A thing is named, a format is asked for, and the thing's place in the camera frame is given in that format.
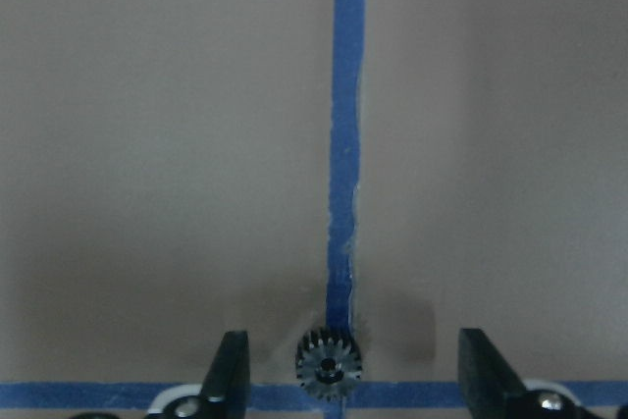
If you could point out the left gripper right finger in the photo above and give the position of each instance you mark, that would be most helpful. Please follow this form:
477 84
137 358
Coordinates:
487 382

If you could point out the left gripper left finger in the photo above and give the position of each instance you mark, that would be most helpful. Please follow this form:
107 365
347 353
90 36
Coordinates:
228 378

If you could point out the small black bearing gear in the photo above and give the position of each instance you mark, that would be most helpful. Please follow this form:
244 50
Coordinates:
328 364

